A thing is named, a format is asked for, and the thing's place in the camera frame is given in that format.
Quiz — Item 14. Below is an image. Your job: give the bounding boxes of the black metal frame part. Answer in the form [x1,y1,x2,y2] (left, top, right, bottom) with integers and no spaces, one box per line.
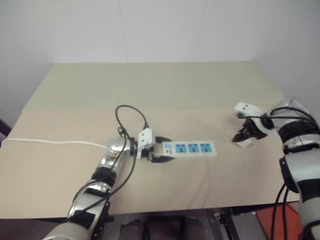
[211,205,260,240]

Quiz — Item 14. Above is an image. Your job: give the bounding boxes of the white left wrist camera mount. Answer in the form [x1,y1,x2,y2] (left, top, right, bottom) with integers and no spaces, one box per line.
[136,128,155,160]

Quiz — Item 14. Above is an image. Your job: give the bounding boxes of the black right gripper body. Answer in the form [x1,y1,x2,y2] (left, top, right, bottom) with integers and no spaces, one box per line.
[243,119,268,141]

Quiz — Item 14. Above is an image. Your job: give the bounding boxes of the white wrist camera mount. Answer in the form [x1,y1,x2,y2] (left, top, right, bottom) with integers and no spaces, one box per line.
[233,101,276,131]
[136,128,155,160]

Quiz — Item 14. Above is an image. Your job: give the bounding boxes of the dark rounded shape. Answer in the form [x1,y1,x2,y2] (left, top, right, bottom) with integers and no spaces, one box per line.
[119,218,149,240]

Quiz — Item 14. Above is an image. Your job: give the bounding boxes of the dark object beside table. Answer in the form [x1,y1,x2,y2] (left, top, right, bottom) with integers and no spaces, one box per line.
[0,118,12,148]

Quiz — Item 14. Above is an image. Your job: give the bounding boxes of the red box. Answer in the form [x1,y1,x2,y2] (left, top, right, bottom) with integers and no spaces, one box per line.
[256,203,305,240]

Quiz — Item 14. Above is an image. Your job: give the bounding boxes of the white charger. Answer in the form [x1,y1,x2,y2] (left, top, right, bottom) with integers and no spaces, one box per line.
[236,138,254,149]

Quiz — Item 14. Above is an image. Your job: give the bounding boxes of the white power strip cord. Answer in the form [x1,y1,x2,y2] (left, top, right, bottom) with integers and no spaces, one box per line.
[0,138,109,149]

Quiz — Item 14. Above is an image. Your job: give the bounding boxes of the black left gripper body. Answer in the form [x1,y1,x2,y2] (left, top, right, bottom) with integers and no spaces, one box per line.
[142,136,164,163]

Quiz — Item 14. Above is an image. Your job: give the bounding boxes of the white power strip blue sockets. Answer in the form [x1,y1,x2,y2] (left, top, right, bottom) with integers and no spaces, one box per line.
[152,140,218,161]

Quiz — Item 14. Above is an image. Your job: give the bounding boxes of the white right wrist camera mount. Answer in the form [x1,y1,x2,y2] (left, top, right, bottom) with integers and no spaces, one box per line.
[233,101,276,131]

